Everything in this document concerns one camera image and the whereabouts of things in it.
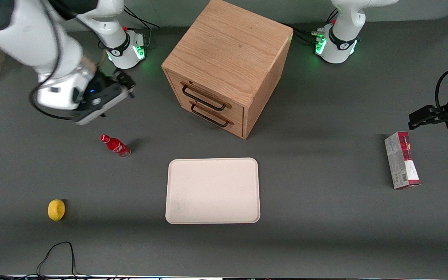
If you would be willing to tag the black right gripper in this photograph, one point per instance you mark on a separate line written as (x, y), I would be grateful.
(105, 88)

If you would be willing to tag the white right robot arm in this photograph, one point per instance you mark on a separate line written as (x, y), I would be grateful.
(25, 39)

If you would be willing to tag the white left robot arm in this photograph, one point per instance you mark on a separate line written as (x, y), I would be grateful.
(340, 42)

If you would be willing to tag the wooden drawer cabinet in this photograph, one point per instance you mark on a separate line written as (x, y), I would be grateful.
(228, 42)

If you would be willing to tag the red and white carton box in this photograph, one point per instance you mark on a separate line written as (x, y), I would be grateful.
(401, 163)

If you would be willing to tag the red cola bottle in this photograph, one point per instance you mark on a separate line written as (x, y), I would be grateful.
(117, 147)

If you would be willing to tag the beige rectangular tray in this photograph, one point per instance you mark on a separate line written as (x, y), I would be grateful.
(213, 191)

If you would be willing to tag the yellow lemon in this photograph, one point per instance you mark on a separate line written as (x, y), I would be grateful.
(56, 210)

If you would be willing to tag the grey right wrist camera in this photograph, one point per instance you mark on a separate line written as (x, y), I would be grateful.
(88, 118)

